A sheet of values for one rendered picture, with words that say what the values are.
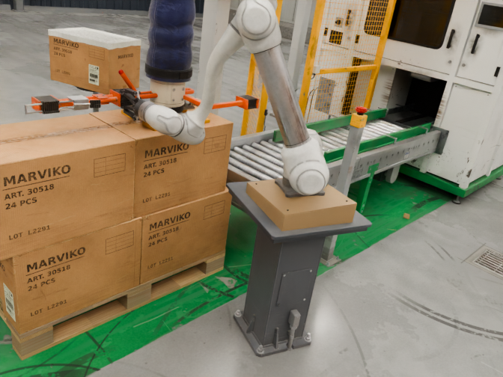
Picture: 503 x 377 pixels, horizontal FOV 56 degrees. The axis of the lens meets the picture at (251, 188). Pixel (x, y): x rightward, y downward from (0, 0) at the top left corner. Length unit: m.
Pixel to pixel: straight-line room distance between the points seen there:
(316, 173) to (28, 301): 1.31
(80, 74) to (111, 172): 2.10
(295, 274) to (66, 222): 1.03
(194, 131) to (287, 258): 0.70
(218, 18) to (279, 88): 2.12
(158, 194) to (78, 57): 2.02
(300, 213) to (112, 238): 0.89
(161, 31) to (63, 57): 2.06
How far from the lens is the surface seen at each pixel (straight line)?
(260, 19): 1.66
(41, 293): 2.26
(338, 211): 2.03
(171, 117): 1.94
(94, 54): 4.01
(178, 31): 2.27
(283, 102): 1.76
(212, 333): 2.51
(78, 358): 2.40
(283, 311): 2.36
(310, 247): 2.20
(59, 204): 2.07
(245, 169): 2.99
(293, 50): 6.00
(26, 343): 2.38
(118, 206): 2.22
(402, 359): 2.67
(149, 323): 2.55
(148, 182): 2.27
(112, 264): 2.37
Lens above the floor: 1.69
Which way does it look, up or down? 25 degrees down
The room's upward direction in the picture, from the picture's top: 8 degrees clockwise
